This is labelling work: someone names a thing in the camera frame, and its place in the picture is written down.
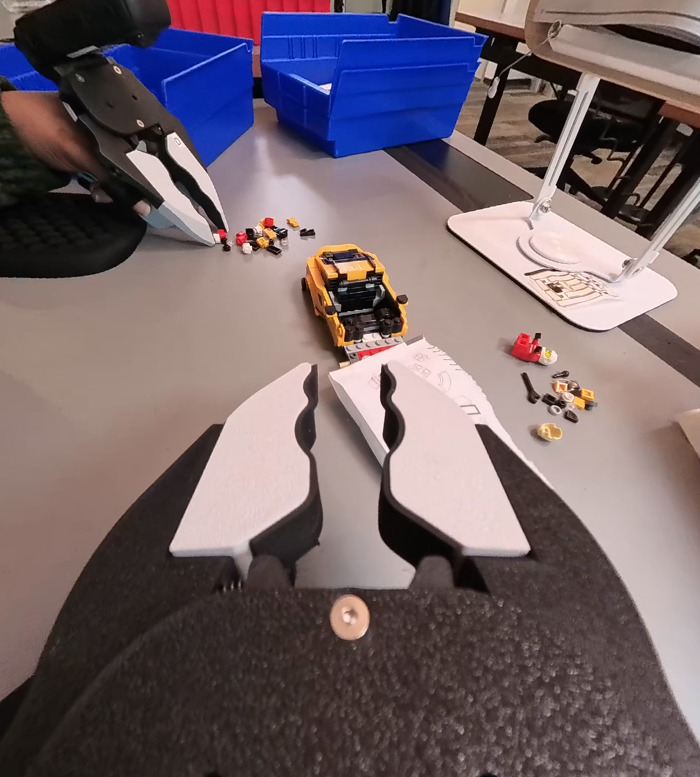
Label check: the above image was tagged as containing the yellow toy brick car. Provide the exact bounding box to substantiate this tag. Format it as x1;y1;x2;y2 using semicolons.
299;243;410;368

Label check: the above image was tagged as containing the white adjustable stand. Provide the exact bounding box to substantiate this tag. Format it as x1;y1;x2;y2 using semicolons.
447;0;700;333

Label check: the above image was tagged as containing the black bumpy wrist rest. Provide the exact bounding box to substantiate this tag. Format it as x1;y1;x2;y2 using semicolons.
0;191;147;279

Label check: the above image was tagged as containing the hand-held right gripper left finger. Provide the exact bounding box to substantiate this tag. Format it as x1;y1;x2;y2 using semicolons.
169;362;325;585

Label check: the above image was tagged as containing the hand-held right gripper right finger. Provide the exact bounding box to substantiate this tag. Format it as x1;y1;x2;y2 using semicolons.
378;362;533;579

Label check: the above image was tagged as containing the torn white paper bag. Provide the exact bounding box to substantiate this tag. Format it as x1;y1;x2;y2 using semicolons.
328;334;554;489

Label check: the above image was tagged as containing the large pile of toy bricks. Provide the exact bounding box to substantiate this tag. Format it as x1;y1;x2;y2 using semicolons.
219;215;317;255

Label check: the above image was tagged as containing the blue plastic bin holding paper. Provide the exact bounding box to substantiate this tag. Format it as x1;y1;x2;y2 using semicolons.
260;11;489;160

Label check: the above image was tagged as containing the small group of toy bricks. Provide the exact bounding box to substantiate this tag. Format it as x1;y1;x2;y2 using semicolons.
541;366;598;422

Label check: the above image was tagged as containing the black office chair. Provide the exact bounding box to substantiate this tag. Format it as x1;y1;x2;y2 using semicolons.
529;79;651;183

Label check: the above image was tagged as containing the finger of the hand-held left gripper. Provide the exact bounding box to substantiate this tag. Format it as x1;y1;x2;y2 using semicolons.
162;120;231;236
125;148;218;248

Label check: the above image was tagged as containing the brown background desk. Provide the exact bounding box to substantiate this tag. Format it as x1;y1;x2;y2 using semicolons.
456;11;700;219

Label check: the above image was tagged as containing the sticker sheet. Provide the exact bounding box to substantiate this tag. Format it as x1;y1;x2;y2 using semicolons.
523;265;623;312

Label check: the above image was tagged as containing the open booklet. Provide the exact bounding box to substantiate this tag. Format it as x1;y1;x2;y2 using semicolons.
532;0;700;55

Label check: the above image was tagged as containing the red bin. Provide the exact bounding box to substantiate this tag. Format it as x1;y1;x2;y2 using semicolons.
166;0;332;45

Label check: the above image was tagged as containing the blue plastic bin holding bricks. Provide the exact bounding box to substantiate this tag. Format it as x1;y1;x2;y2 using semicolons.
0;27;256;168

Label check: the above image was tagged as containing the person's left hand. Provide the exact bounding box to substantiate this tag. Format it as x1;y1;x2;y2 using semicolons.
2;90;151;218

